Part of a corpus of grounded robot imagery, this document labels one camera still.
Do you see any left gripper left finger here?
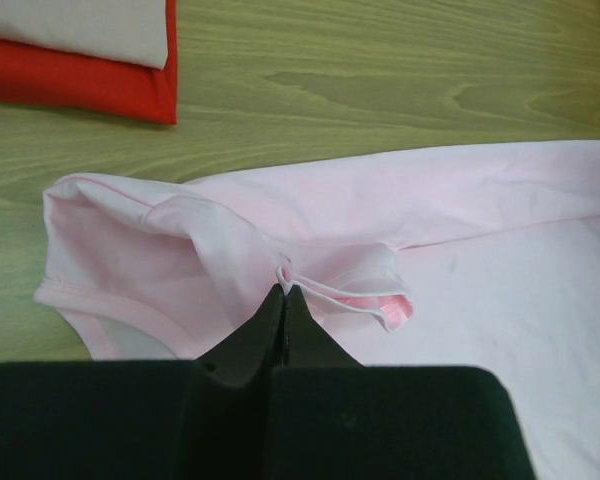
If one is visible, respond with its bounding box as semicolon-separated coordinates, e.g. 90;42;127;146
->
195;285;285;388

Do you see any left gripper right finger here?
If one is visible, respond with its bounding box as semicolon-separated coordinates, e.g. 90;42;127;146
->
282;286;362;368

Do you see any light pink t-shirt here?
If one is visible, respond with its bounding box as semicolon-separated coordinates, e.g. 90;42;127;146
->
35;141;600;479

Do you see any folded pink t-shirt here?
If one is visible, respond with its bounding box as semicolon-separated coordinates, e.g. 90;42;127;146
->
0;0;169;68

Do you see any folded red t-shirt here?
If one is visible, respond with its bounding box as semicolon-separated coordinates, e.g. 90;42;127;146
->
0;1;178;125

